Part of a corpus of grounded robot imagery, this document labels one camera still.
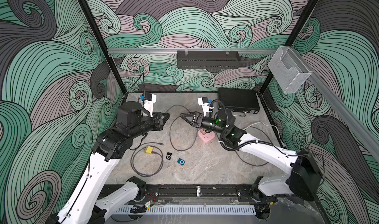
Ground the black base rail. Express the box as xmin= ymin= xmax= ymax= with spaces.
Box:
xmin=146 ymin=184 xmax=263 ymax=198

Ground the blue mp3 player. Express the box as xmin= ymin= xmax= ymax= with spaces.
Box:
xmin=177 ymin=158 xmax=185 ymax=166

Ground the yellow charger adapter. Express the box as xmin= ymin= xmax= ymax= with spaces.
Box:
xmin=144 ymin=146 xmax=154 ymax=154

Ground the grey cable of pink charger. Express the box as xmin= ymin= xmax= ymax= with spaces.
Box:
xmin=165 ymin=104 xmax=199 ymax=152

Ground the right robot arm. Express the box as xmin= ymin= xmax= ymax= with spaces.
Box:
xmin=180 ymin=97 xmax=322 ymax=201

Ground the black mp3 player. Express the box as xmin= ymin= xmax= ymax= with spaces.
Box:
xmin=166 ymin=152 xmax=172 ymax=160

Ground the pink power strip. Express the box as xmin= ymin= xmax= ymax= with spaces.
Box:
xmin=197 ymin=131 xmax=216 ymax=144

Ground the white power strip cord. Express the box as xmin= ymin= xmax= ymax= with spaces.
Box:
xmin=242 ymin=121 xmax=282 ymax=145

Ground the grey cable of yellow charger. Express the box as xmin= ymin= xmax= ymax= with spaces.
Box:
xmin=130 ymin=141 xmax=164 ymax=178

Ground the black hard case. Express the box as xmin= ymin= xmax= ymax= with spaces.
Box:
xmin=218 ymin=88 xmax=260 ymax=114

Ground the clear acrylic wall holder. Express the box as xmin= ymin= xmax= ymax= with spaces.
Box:
xmin=268 ymin=47 xmax=311 ymax=94

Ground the aluminium rail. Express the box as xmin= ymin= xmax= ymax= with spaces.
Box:
xmin=293 ymin=49 xmax=379 ymax=161
xmin=108 ymin=48 xmax=277 ymax=55

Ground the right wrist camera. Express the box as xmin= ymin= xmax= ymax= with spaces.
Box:
xmin=197 ymin=97 xmax=211 ymax=116

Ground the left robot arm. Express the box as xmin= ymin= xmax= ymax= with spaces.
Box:
xmin=46 ymin=101 xmax=170 ymax=224

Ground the black wall shelf tray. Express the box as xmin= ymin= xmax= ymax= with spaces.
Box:
xmin=177 ymin=49 xmax=241 ymax=71

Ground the aluminium rail back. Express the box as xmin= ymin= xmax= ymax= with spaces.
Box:
xmin=108 ymin=48 xmax=277 ymax=55

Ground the aluminium rail right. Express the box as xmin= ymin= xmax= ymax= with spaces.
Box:
xmin=293 ymin=49 xmax=379 ymax=161

